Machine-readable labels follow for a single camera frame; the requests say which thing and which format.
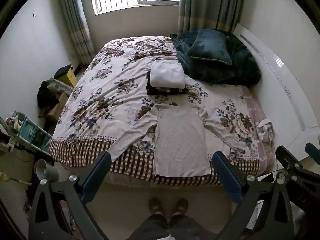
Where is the beige long-sleeve shirt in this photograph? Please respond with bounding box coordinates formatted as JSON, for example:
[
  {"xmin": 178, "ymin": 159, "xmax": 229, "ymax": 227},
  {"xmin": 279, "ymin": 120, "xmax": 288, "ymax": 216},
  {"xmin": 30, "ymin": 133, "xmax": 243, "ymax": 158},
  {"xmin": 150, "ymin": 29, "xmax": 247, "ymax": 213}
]
[{"xmin": 108, "ymin": 103, "xmax": 244, "ymax": 178}]

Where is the black clothes pile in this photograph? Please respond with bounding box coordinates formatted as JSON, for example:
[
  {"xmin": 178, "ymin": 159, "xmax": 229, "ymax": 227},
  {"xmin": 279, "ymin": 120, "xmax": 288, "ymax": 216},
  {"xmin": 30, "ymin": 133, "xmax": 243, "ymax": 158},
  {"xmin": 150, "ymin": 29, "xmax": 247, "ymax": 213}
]
[{"xmin": 37, "ymin": 81, "xmax": 60, "ymax": 119}]

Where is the grey cup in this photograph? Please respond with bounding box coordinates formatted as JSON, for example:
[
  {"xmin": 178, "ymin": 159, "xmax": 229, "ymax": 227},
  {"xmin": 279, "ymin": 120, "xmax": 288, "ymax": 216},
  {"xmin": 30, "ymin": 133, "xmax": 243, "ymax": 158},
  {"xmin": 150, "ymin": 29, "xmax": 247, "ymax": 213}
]
[{"xmin": 34, "ymin": 159, "xmax": 59, "ymax": 182}]

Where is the crumpled white cloth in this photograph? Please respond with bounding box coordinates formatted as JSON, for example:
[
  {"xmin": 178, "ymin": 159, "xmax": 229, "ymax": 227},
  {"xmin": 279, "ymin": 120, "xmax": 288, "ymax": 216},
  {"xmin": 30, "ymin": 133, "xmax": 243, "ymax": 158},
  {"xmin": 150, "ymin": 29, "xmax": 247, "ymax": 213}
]
[{"xmin": 257, "ymin": 119, "xmax": 274, "ymax": 144}]

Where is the white bed headboard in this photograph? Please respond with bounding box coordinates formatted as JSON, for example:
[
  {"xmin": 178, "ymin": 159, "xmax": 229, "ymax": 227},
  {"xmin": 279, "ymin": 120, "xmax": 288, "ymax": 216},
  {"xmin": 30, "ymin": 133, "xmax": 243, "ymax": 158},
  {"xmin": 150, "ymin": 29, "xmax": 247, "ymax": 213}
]
[{"xmin": 234, "ymin": 24, "xmax": 319, "ymax": 160}]

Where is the teal storage rack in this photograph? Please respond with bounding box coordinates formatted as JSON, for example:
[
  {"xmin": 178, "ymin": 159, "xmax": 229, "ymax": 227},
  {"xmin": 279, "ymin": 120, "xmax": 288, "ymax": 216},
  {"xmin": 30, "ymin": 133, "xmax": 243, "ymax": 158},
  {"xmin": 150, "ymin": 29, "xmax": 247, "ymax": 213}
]
[{"xmin": 7, "ymin": 111, "xmax": 52, "ymax": 156}]

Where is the left brown shoe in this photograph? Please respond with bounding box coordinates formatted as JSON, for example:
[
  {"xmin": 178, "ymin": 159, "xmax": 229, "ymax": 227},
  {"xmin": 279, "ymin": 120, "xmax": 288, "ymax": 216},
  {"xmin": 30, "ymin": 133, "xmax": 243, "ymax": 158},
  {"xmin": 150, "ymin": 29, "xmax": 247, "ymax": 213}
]
[{"xmin": 149, "ymin": 197, "xmax": 164, "ymax": 215}]

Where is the brown shoe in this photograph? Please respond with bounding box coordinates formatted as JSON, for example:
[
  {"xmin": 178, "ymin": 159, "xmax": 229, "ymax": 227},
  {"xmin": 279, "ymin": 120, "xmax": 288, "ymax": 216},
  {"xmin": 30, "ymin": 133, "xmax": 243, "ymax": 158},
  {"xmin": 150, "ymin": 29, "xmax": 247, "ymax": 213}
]
[
  {"xmin": 149, "ymin": 197, "xmax": 164, "ymax": 215},
  {"xmin": 172, "ymin": 198, "xmax": 189, "ymax": 216}
]

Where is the right brown shoe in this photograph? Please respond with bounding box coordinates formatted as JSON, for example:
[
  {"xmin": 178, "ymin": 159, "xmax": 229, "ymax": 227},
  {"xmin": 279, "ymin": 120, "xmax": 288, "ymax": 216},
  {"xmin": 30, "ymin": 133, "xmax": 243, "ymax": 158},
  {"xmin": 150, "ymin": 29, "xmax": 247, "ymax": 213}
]
[{"xmin": 172, "ymin": 198, "xmax": 189, "ymax": 216}]

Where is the floral and checkered bedspread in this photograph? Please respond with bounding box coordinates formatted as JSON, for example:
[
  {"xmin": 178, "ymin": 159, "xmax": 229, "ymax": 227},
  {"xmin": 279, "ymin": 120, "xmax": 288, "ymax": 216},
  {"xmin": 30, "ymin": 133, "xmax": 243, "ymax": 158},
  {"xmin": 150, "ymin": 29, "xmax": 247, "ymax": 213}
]
[{"xmin": 49, "ymin": 36, "xmax": 274, "ymax": 176}]

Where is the dark teal blanket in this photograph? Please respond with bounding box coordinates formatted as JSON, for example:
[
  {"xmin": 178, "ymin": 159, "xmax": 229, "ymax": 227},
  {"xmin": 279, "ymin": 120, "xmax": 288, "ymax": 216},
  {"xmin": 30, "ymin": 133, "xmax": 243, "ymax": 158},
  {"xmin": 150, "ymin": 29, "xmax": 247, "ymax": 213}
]
[{"xmin": 170, "ymin": 30, "xmax": 261, "ymax": 88}]

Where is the yellow box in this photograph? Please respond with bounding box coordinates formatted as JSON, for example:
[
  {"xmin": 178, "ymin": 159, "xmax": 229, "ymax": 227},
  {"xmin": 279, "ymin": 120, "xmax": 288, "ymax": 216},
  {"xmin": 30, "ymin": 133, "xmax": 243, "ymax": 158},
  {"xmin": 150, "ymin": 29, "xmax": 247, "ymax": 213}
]
[{"xmin": 58, "ymin": 69, "xmax": 78, "ymax": 87}]

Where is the folded black garment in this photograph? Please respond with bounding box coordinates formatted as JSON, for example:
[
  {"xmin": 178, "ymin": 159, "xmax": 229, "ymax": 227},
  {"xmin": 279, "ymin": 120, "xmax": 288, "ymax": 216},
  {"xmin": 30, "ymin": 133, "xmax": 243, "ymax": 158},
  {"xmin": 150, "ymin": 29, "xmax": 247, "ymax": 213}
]
[{"xmin": 146, "ymin": 71, "xmax": 188, "ymax": 95}]

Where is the dark teal pillow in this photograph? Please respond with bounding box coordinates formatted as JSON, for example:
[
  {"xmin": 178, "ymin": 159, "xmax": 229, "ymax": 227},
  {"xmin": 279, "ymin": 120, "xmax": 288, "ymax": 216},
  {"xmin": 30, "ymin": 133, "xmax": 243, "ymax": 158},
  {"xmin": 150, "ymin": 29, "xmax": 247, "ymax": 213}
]
[{"xmin": 187, "ymin": 29, "xmax": 233, "ymax": 66}]

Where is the folded white garment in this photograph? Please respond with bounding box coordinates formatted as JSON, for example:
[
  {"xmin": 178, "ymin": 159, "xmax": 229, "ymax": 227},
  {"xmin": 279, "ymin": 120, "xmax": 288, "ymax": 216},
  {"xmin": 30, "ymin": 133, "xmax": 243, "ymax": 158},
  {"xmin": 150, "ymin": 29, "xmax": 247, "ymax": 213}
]
[{"xmin": 150, "ymin": 61, "xmax": 185, "ymax": 89}]

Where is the right green striped curtain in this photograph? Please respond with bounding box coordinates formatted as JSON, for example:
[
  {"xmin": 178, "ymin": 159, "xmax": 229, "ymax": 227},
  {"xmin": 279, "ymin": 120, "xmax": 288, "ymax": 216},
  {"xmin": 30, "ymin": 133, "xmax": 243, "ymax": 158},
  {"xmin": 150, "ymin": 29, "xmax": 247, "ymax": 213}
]
[{"xmin": 177, "ymin": 0, "xmax": 244, "ymax": 33}]

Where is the green striped curtain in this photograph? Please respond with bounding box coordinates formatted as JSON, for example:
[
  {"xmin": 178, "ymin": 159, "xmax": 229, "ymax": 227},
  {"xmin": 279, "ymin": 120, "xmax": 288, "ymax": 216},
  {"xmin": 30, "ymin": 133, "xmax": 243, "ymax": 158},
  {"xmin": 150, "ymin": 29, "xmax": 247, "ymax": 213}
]
[
  {"xmin": 177, "ymin": 0, "xmax": 244, "ymax": 33},
  {"xmin": 60, "ymin": 0, "xmax": 95, "ymax": 65}
]

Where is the left green striped curtain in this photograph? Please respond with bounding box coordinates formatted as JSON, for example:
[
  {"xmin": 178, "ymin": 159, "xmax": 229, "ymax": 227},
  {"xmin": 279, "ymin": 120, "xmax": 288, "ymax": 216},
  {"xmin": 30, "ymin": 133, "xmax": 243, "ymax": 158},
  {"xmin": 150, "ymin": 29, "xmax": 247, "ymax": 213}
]
[{"xmin": 60, "ymin": 0, "xmax": 95, "ymax": 65}]

